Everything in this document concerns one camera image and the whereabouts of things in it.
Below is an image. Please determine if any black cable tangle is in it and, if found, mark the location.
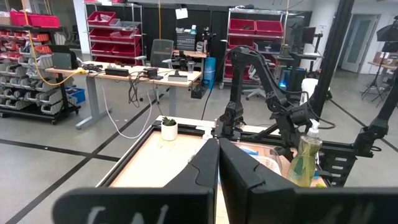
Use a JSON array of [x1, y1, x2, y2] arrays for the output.
[[127, 73, 147, 108]]

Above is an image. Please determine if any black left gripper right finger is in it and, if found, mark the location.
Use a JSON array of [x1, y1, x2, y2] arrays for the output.
[[220, 139, 398, 224]]

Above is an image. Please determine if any black box device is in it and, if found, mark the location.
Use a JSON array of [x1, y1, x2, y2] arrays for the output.
[[142, 67, 164, 81]]

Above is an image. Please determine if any black computer tower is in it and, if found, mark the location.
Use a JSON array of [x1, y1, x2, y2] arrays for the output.
[[279, 67, 307, 93]]

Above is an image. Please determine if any grey flat device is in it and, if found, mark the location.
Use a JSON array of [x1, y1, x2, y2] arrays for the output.
[[167, 70, 189, 82]]

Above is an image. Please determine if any white paper sheet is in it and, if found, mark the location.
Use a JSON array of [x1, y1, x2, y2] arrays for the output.
[[175, 7, 189, 20]]

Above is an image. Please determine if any wooden desk with grey legs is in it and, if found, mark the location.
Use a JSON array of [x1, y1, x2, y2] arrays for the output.
[[45, 60, 203, 131]]

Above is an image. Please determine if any grey door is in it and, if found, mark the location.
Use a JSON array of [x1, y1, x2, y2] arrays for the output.
[[340, 14, 380, 74]]

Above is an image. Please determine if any metal wire shelf rack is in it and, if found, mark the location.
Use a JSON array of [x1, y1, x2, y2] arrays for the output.
[[226, 7, 289, 85], [83, 1, 146, 66]]

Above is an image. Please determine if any white floor cable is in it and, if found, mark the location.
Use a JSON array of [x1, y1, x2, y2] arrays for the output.
[[101, 82, 154, 140]]

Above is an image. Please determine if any red storage bin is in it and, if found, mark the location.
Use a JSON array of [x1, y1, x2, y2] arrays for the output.
[[9, 11, 30, 27], [27, 14, 62, 29], [111, 43, 143, 58], [86, 11, 118, 26], [228, 36, 255, 50], [88, 28, 113, 41], [228, 18, 256, 35], [255, 20, 284, 37], [90, 42, 114, 56], [110, 29, 141, 44]]

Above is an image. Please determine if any white office chair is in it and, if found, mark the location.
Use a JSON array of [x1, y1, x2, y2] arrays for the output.
[[242, 67, 267, 100]]

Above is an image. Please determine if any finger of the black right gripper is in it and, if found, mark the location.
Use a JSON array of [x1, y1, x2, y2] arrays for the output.
[[275, 146, 295, 162]]

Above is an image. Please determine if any yellow hanging cable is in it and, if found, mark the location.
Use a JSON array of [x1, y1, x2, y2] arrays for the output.
[[20, 0, 86, 86]]

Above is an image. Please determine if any white pot with plant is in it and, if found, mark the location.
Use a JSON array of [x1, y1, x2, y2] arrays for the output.
[[160, 116, 178, 141]]

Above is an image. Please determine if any shallow clear plastic bin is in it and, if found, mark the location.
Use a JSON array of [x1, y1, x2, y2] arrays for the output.
[[236, 146, 285, 178]]

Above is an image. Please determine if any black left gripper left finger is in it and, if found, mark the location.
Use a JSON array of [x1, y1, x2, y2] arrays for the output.
[[52, 139, 220, 224]]

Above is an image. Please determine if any black power strip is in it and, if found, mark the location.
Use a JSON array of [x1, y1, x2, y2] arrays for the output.
[[104, 67, 130, 77]]

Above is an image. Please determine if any black tripod stand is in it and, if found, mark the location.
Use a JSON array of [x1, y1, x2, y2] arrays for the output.
[[360, 23, 398, 103]]

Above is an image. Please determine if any grey mesh office chair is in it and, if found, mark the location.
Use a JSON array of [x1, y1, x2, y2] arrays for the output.
[[149, 39, 175, 69]]

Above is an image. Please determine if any black room pillar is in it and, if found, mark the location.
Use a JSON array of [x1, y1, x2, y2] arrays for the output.
[[309, 0, 355, 116]]

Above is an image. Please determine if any rack of small grey bins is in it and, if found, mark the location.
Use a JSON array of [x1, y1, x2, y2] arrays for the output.
[[0, 24, 81, 125]]

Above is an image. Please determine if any black tool chest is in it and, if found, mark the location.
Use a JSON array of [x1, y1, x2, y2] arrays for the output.
[[176, 30, 197, 52]]

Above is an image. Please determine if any blue plastic crate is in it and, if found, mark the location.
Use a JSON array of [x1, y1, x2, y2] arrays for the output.
[[67, 86, 86, 105]]

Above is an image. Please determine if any blue water jug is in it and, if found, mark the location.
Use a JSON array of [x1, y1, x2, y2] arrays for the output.
[[203, 57, 217, 90]]

